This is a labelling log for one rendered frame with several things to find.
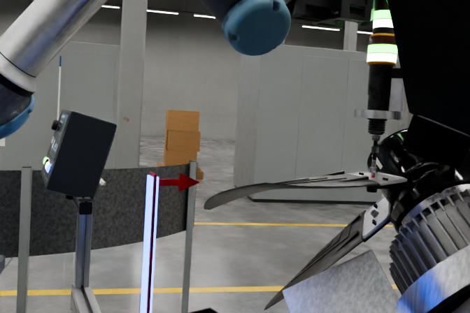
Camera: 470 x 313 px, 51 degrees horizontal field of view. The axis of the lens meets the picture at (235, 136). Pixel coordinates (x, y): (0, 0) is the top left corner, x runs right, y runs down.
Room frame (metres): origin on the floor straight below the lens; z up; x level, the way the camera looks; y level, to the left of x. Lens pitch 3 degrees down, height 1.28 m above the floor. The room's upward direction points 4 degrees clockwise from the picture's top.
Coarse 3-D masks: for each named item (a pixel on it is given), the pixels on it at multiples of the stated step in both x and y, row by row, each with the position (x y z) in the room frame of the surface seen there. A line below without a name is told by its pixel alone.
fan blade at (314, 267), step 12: (360, 216) 0.87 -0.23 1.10; (348, 228) 0.88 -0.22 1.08; (360, 228) 0.83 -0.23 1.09; (336, 240) 0.88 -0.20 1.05; (348, 240) 0.83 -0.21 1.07; (360, 240) 0.81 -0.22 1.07; (324, 252) 0.89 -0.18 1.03; (336, 252) 0.84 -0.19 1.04; (348, 252) 0.81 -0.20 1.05; (312, 264) 0.89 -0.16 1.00; (324, 264) 0.84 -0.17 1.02; (300, 276) 0.89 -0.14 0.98; (312, 276) 0.84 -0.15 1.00; (276, 300) 0.86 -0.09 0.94
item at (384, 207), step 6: (384, 198) 0.86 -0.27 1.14; (378, 204) 0.86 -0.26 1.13; (384, 204) 0.84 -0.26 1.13; (378, 210) 0.84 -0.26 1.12; (384, 210) 0.82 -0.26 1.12; (390, 210) 0.80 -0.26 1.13; (366, 216) 0.87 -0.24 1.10; (372, 216) 0.85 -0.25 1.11; (378, 216) 0.82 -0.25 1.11; (384, 216) 0.80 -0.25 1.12; (366, 222) 0.85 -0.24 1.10; (378, 222) 0.80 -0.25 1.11; (384, 222) 0.79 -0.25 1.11; (366, 228) 0.83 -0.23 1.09; (372, 228) 0.81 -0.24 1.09; (366, 234) 0.81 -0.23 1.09
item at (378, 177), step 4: (360, 172) 0.80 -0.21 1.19; (364, 172) 0.80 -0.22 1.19; (368, 172) 0.80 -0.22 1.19; (376, 176) 0.76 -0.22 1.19; (380, 176) 0.76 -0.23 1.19; (384, 176) 0.76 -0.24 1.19; (388, 176) 0.76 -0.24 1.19; (392, 176) 0.76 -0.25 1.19; (396, 176) 0.75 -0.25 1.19; (376, 180) 0.73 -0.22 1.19; (380, 180) 0.73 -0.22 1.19; (384, 180) 0.73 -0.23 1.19; (388, 180) 0.73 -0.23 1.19; (392, 180) 0.72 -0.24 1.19; (396, 180) 0.72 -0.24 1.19; (400, 180) 0.72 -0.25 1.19; (404, 180) 0.72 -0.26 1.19; (380, 184) 0.71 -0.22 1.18; (384, 184) 0.71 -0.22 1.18
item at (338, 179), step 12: (288, 180) 0.73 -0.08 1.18; (300, 180) 0.71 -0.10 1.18; (312, 180) 0.70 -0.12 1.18; (324, 180) 0.70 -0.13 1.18; (336, 180) 0.70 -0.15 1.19; (348, 180) 0.70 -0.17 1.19; (360, 180) 0.70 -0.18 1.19; (372, 180) 0.71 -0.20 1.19; (228, 192) 0.63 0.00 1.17; (240, 192) 0.65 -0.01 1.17; (252, 192) 0.70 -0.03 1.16; (204, 204) 0.73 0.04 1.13; (216, 204) 0.75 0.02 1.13
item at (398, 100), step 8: (392, 72) 0.73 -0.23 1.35; (400, 72) 0.72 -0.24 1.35; (392, 80) 0.73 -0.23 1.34; (400, 80) 0.73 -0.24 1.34; (392, 88) 0.73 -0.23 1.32; (400, 88) 0.73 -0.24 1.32; (392, 96) 0.73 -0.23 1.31; (400, 96) 0.73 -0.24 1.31; (392, 104) 0.73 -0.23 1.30; (400, 104) 0.73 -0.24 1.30; (360, 112) 0.74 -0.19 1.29; (368, 112) 0.73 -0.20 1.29; (376, 112) 0.72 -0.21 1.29; (384, 112) 0.72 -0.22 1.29; (392, 112) 0.72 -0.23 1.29; (400, 112) 0.74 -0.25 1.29
